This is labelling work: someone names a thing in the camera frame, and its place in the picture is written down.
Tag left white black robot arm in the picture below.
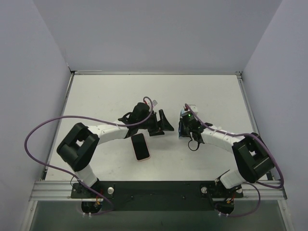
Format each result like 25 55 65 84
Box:
56 103 174 198

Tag light blue phone case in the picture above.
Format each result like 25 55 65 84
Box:
178 109 186 138

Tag aluminium front frame rail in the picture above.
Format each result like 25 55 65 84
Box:
29 181 287 202

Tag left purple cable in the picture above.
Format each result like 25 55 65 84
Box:
25 96 154 216

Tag aluminium right frame rail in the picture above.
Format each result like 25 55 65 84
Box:
237 74 281 181

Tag aluminium left frame rail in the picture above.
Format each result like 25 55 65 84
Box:
40 72 75 180

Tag aluminium back frame rail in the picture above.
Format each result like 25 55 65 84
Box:
74 70 242 76

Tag purple cable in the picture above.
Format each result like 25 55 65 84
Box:
25 96 154 216
184 103 285 217

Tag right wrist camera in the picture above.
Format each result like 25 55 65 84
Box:
188 104 199 115

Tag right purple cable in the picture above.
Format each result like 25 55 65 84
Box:
184 103 285 217

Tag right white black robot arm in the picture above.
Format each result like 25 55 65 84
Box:
179 112 274 189

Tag pink phone case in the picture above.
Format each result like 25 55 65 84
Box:
130 133 152 162

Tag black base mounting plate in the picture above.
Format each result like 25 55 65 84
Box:
70 180 244 213

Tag aluminium frame rail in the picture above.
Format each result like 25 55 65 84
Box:
74 70 242 76
40 72 75 180
237 74 281 181
29 181 287 202

